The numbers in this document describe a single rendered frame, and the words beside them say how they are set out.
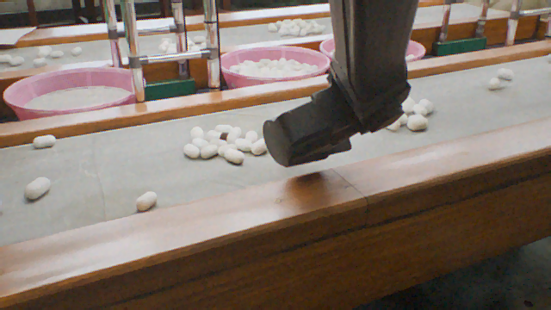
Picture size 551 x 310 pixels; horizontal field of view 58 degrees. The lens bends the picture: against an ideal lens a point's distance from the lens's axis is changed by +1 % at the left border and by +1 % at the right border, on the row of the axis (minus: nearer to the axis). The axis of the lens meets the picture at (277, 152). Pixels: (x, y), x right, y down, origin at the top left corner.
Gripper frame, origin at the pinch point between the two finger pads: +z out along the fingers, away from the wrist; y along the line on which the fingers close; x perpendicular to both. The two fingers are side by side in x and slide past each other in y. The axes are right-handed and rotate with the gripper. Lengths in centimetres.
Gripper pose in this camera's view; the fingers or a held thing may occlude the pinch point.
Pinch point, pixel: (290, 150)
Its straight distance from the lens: 76.3
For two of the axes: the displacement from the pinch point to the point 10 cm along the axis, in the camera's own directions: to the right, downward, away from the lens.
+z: -3.5, 2.5, 9.0
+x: 2.7, 9.5, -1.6
